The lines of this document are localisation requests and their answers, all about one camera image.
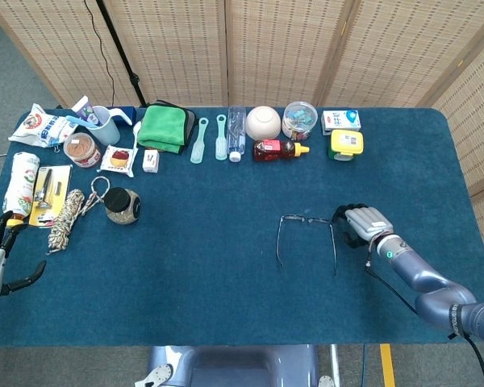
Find clear jar of binder clips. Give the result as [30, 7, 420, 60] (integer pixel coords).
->
[281, 101, 319, 142]

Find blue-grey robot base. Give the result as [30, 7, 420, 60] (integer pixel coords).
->
[147, 344, 319, 387]

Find light blue plastic mug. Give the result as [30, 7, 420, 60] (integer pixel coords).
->
[89, 105, 134, 147]

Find folded green grey towel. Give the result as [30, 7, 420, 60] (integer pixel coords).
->
[136, 100, 198, 155]

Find white cake snack packet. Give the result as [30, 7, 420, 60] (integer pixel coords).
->
[99, 144, 140, 179]

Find clear plastic water bottle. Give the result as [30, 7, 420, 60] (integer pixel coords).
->
[227, 106, 248, 163]

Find green tub with yellow lid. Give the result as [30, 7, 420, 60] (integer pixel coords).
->
[328, 129, 365, 163]

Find bamboo folding screen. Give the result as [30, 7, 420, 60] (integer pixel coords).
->
[0, 0, 484, 283]

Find purple white toothpaste tube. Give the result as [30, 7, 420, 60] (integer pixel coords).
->
[71, 95, 102, 127]

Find braided multicolour rope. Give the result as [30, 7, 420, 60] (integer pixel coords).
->
[46, 176, 111, 255]

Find glass jar with black lid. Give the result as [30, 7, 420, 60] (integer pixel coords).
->
[103, 186, 142, 225]

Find black cable along right arm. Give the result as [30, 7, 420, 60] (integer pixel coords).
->
[365, 260, 484, 387]

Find upturned cream bowl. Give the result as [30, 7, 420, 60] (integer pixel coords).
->
[245, 105, 282, 141]

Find white bottle with yellow cap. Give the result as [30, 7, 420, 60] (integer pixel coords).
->
[2, 152, 41, 227]

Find silver table leg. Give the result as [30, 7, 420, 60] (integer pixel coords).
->
[329, 343, 341, 387]

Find white blue milk carton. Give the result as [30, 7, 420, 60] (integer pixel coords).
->
[320, 109, 363, 136]

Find honey bottle with yellow cap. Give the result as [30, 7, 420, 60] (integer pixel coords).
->
[252, 139, 311, 163]

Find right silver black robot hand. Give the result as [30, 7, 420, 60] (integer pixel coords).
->
[331, 203, 394, 248]

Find clear snack jar red label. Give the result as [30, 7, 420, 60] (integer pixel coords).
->
[63, 131, 102, 169]

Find white bag with blue print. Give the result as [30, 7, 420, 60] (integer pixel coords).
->
[7, 102, 80, 149]

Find small white cardboard box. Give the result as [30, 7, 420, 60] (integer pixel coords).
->
[142, 148, 161, 174]

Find black tripod pole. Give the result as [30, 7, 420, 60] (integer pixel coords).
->
[95, 0, 148, 108]

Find thin black hanging cable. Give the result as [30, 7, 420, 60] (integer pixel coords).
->
[83, 0, 116, 106]

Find mint green brush long handle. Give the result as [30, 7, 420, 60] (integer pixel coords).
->
[190, 117, 210, 164]

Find yellow floor tape strip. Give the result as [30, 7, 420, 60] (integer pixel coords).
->
[379, 343, 396, 387]

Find wire-frame eyeglasses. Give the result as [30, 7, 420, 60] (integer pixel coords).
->
[275, 214, 339, 277]

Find light blue toothbrush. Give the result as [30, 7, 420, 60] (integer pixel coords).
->
[65, 114, 104, 129]

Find razor in yellow blister pack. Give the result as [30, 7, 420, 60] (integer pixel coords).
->
[27, 164, 73, 229]

